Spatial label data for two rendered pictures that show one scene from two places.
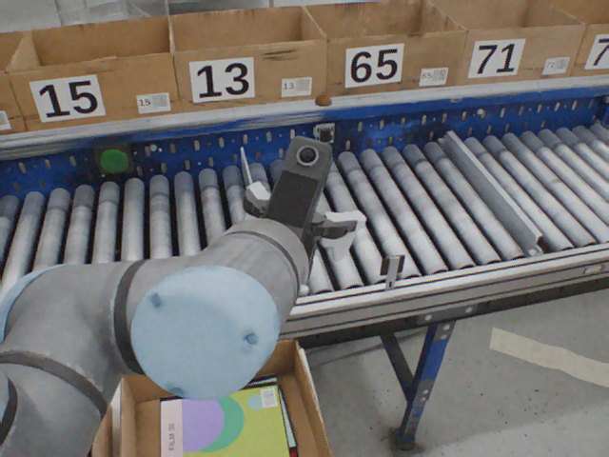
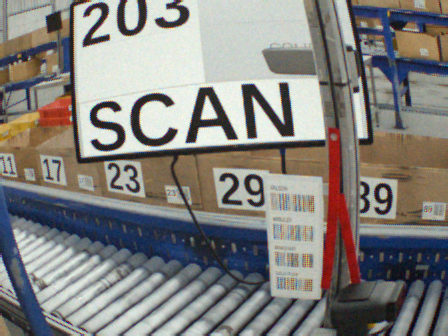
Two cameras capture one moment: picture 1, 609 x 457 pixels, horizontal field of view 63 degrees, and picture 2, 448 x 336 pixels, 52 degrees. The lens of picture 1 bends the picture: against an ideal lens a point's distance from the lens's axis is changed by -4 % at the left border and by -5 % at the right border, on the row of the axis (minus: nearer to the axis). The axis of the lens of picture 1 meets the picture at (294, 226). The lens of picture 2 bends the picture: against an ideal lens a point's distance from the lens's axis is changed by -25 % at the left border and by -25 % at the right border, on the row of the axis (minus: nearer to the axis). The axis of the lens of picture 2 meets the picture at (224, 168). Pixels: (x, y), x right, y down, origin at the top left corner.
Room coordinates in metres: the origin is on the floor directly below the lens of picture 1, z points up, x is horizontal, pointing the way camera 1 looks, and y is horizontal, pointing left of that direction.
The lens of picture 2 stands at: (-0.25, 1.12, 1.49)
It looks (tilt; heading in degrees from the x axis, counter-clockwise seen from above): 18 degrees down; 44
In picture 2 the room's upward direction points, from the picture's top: 7 degrees counter-clockwise
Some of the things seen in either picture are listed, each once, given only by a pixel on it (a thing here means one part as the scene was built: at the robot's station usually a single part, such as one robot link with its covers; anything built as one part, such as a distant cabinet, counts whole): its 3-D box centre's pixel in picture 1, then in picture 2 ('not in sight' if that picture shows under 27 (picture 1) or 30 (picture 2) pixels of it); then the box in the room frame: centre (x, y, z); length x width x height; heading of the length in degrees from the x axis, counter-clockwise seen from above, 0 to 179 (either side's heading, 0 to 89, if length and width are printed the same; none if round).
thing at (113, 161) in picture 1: (114, 161); not in sight; (1.08, 0.46, 0.81); 0.07 x 0.01 x 0.07; 102
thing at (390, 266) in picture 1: (390, 275); not in sight; (0.71, -0.19, 0.78); 0.05 x 0.01 x 0.11; 102
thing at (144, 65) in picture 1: (102, 70); not in sight; (1.30, 0.52, 0.97); 0.39 x 0.29 x 0.17; 102
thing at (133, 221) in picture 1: (132, 246); not in sight; (0.86, 0.37, 0.72); 0.52 x 0.05 x 0.05; 12
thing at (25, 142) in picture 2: not in sight; (34, 154); (0.70, 3.19, 0.96); 0.39 x 0.29 x 0.17; 103
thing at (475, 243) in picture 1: (445, 201); not in sight; (1.03, -0.39, 0.72); 0.52 x 0.05 x 0.05; 12
